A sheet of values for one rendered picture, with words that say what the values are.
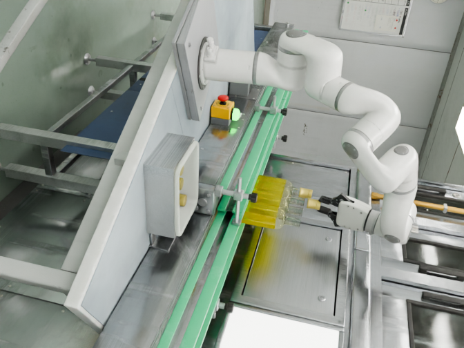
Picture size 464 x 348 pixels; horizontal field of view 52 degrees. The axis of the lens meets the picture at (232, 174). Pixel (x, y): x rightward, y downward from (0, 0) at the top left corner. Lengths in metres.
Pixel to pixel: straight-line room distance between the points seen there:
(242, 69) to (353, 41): 6.05
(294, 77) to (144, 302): 0.73
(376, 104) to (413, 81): 6.34
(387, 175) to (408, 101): 6.49
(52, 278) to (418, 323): 1.06
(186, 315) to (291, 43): 0.76
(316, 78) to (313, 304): 0.66
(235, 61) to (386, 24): 5.99
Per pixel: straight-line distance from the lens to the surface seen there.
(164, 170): 1.18
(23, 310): 1.56
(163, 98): 1.27
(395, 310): 1.62
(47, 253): 1.71
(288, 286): 1.53
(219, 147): 1.62
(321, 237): 1.73
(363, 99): 1.29
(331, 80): 1.33
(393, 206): 1.43
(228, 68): 1.41
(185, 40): 1.27
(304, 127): 7.97
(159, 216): 1.27
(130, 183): 1.15
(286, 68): 1.39
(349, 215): 1.62
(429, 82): 7.67
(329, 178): 2.11
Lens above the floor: 1.17
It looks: 10 degrees down
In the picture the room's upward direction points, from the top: 100 degrees clockwise
